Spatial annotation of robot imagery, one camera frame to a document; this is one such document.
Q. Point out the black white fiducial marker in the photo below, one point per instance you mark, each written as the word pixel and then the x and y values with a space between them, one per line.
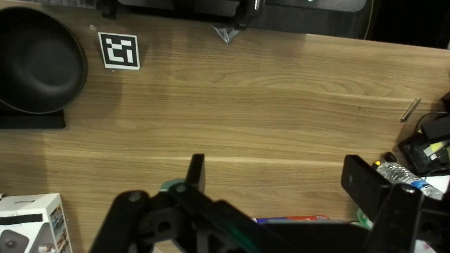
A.
pixel 120 50

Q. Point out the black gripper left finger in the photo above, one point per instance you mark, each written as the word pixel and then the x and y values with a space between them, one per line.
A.
pixel 196 170

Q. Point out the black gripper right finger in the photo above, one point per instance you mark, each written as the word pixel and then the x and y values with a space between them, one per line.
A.
pixel 360 175

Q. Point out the white phone box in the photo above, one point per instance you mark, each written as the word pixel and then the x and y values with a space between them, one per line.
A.
pixel 28 224

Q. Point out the black tool pile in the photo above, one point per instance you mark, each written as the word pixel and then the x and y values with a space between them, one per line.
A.
pixel 429 140

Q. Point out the black bowl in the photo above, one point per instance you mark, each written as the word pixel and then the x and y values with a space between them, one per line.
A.
pixel 39 60

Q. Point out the black perforated base board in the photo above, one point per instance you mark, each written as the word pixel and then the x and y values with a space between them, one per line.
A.
pixel 304 18

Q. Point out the small clear plastic triangle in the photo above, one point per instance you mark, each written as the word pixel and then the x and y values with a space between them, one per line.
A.
pixel 227 32

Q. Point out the flat black block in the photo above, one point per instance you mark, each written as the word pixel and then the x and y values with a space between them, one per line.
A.
pixel 32 120

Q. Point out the thin metal rod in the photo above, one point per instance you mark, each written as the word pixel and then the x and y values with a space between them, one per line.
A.
pixel 411 109

